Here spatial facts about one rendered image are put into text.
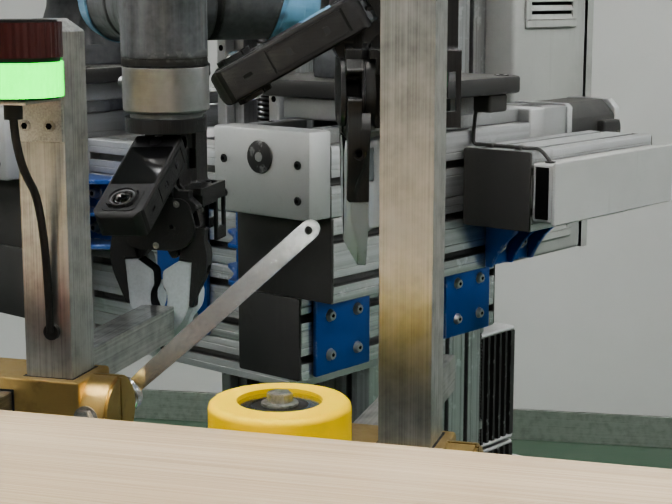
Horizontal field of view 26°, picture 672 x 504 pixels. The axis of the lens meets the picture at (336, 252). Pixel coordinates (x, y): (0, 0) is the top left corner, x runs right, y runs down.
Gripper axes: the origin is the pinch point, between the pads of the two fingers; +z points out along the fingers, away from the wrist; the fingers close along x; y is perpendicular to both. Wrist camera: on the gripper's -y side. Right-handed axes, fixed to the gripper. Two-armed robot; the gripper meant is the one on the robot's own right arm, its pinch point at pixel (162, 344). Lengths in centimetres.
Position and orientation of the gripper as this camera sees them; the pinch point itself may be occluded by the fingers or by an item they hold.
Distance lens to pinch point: 129.8
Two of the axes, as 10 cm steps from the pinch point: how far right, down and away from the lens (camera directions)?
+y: 2.8, -1.9, 9.4
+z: 0.0, 9.8, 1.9
